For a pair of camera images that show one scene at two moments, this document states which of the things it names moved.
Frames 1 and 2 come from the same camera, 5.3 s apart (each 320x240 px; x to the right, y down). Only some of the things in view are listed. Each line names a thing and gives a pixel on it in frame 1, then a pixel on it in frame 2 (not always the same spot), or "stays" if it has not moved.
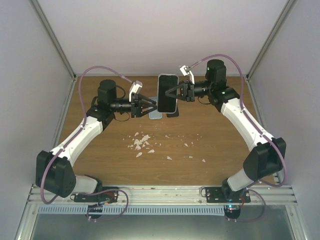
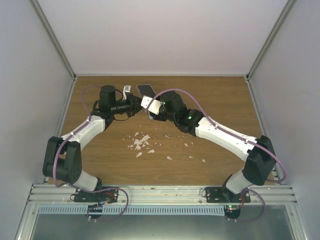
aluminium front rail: x=166 y=195 stays
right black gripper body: x=189 y=89 to x=156 y=118
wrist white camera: x=135 y=88 to x=126 y=88
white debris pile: x=140 y=143 stays
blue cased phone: x=166 y=103 to x=146 y=89
